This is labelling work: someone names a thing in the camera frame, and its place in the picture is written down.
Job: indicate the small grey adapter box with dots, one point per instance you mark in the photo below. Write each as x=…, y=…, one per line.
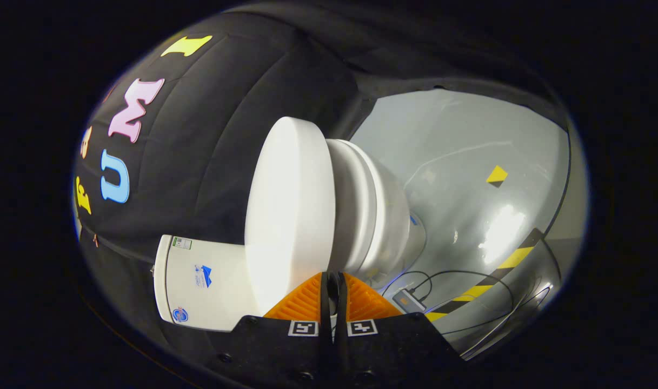
x=409, y=300

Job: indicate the yellow black hazard tape strip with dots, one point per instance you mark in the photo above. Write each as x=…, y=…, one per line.
x=515, y=257

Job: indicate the black backdrop cloth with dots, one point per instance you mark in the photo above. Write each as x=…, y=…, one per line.
x=210, y=135

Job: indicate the white toilet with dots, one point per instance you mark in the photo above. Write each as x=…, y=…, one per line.
x=210, y=292

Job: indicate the white toilet lid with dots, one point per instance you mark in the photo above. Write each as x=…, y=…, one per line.
x=291, y=205

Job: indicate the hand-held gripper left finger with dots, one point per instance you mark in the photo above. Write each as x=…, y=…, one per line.
x=285, y=351

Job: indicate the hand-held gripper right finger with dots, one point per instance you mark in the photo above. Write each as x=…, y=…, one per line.
x=383, y=351

